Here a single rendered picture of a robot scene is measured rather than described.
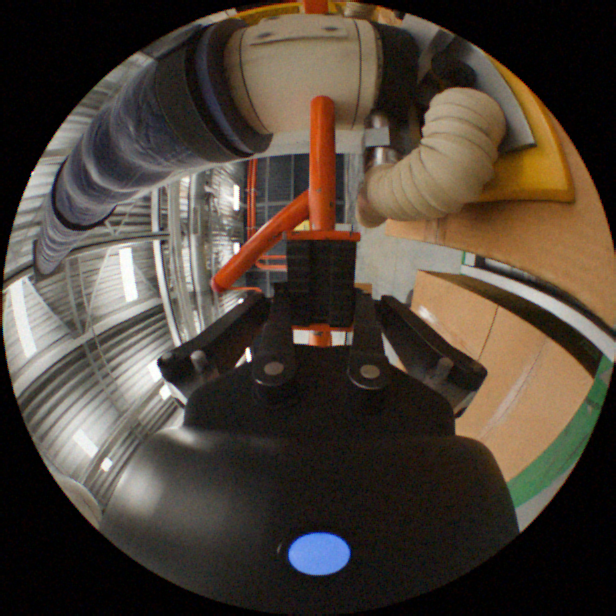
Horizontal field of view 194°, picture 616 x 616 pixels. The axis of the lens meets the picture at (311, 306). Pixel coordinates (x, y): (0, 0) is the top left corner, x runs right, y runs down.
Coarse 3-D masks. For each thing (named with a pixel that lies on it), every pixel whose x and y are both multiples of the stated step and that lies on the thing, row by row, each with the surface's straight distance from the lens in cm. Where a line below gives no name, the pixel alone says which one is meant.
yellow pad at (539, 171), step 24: (456, 48) 22; (456, 72) 17; (480, 72) 18; (504, 72) 17; (504, 96) 16; (528, 96) 15; (528, 120) 14; (504, 144) 14; (528, 144) 13; (552, 144) 13; (504, 168) 14; (528, 168) 13; (552, 168) 13; (504, 192) 14; (528, 192) 13; (552, 192) 13
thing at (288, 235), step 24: (288, 240) 14; (312, 240) 14; (336, 240) 14; (288, 264) 13; (312, 264) 14; (336, 264) 13; (288, 288) 14; (312, 288) 14; (336, 288) 13; (312, 312) 15; (336, 312) 14
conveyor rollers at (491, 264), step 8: (488, 264) 70; (496, 264) 67; (504, 264) 65; (504, 272) 66; (512, 272) 64; (520, 272) 62; (528, 280) 61; (536, 280) 59; (544, 288) 59; (552, 288) 57; (560, 296) 57; (568, 296) 55; (576, 304) 55; (600, 320) 54; (608, 328) 54
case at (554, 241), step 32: (576, 160) 15; (576, 192) 14; (416, 224) 28; (448, 224) 22; (480, 224) 18; (512, 224) 16; (544, 224) 14; (576, 224) 14; (512, 256) 15; (544, 256) 14; (576, 256) 13; (608, 256) 13; (576, 288) 13; (608, 288) 13; (608, 320) 13
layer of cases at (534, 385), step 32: (416, 288) 111; (448, 288) 86; (480, 288) 91; (448, 320) 85; (480, 320) 71; (512, 320) 63; (544, 320) 75; (480, 352) 72; (512, 352) 63; (544, 352) 58; (576, 352) 61; (512, 384) 64; (544, 384) 59; (576, 384) 56; (480, 416) 74; (512, 416) 65; (544, 416) 60; (512, 448) 67; (544, 448) 62
